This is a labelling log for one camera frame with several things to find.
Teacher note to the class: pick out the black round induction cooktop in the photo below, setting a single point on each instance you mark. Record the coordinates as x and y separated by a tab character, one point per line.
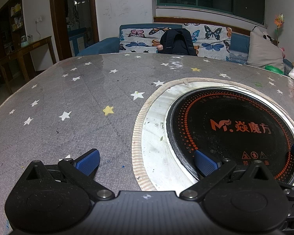
235	107

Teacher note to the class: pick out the green plastic lid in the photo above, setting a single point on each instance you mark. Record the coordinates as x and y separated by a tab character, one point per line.
274	69

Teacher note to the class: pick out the pale green jar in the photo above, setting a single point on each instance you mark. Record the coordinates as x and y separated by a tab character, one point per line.
24	41

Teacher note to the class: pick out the grey star-print tablecloth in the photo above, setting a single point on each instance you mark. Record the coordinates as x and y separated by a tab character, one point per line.
88	102

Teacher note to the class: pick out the brown door frame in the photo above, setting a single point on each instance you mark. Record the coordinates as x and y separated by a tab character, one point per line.
57	17

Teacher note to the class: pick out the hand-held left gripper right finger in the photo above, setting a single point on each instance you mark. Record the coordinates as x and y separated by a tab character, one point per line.
205	162

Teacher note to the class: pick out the colourful paper flower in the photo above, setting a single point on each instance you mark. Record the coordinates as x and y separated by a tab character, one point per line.
279	21

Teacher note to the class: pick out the steel cooktop surround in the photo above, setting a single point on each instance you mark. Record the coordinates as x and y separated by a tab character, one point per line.
154	137

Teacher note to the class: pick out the butterfly-print sofa cover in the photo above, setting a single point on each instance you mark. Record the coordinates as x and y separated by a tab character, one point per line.
137	39

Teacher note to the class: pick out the black backpack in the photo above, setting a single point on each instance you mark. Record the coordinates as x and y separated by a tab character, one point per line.
178	44

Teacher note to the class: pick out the blue sofa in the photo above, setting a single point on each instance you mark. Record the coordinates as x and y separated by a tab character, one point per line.
107	45

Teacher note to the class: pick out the wooden desk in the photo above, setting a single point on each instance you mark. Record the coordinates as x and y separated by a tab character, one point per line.
27	49

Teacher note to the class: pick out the white wall outlet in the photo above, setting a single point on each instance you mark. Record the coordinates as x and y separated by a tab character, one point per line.
39	19

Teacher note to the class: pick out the grey pillow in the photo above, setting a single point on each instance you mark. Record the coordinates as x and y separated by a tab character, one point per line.
262	51

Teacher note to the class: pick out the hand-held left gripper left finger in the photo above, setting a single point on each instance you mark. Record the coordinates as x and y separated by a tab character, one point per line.
88	161

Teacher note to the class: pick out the dark shelf cabinet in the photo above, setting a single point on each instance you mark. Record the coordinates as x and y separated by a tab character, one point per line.
5	24

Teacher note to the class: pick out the panda plush toy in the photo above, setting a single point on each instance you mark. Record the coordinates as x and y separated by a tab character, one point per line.
269	38

